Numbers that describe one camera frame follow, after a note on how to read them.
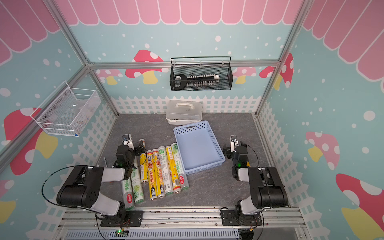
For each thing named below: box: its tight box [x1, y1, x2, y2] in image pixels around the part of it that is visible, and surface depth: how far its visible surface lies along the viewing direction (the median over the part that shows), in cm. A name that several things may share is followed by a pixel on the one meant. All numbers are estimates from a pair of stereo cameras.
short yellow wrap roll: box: [139, 138, 149, 183], surface depth 89 cm
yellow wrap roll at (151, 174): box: [146, 150, 158, 199], surface depth 87 cm
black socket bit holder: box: [173, 73, 220, 90], surface depth 91 cm
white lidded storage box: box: [165, 99, 204, 125], surface depth 110 cm
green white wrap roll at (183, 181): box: [171, 142, 190, 191], surface depth 87 cm
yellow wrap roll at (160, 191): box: [152, 148, 165, 199], surface depth 87 cm
